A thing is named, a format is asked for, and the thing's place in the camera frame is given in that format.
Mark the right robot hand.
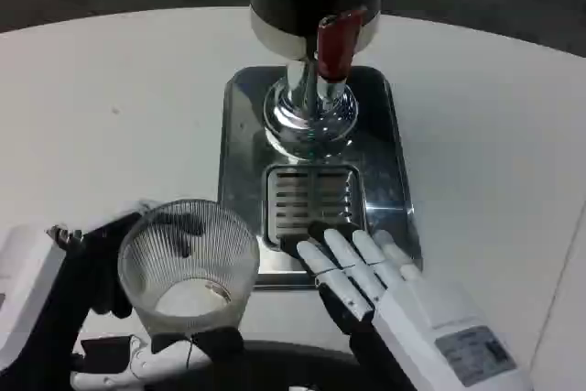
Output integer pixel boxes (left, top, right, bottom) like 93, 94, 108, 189
279, 221, 533, 391

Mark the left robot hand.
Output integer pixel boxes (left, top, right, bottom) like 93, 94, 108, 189
0, 198, 245, 391

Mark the clear ribbed glass cup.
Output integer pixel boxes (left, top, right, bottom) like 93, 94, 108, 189
116, 198, 262, 335

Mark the black robot torso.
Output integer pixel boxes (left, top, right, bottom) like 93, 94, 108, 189
150, 338, 407, 391

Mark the slotted steel tray grid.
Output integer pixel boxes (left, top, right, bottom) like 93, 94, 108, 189
260, 162, 368, 251

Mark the steel drip tray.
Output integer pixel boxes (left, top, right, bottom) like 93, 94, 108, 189
216, 64, 425, 291

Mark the red handled dispenser tap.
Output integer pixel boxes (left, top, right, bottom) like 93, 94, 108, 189
314, 7, 368, 104

